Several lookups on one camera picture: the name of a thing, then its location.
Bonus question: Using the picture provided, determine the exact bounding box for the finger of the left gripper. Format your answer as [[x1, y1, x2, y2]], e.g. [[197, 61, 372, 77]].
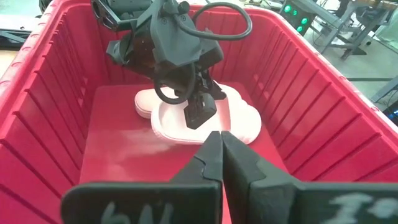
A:
[[183, 92, 218, 130], [198, 70, 228, 101]]

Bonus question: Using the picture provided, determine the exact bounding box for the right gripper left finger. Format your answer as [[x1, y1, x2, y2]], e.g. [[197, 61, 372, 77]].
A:
[[60, 130, 224, 224]]

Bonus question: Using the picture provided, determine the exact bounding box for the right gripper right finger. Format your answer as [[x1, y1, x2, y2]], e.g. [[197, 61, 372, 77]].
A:
[[221, 130, 398, 224]]

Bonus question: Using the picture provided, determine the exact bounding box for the white cloud-shaped plate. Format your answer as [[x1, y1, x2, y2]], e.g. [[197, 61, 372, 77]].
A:
[[150, 82, 262, 146]]

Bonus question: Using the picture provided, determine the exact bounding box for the white rubber slide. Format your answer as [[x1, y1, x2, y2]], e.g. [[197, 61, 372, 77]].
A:
[[134, 88, 162, 119]]

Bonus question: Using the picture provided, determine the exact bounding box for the red plastic bin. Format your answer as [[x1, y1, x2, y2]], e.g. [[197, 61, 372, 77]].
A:
[[0, 0, 398, 224]]

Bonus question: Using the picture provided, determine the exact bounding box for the control box with green lights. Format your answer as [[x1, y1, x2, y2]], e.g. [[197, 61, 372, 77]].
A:
[[279, 0, 315, 35]]

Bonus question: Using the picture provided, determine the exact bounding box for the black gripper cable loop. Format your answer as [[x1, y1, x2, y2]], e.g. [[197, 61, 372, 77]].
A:
[[154, 63, 197, 105]]

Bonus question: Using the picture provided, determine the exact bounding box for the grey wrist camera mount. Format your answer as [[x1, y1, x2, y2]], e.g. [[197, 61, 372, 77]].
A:
[[150, 0, 203, 67]]

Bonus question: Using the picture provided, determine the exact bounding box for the black camera cable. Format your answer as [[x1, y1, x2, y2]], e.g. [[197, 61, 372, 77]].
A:
[[172, 1, 253, 41]]

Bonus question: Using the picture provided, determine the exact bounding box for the grey metal table frame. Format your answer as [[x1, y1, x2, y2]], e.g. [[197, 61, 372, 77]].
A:
[[313, 0, 398, 60]]

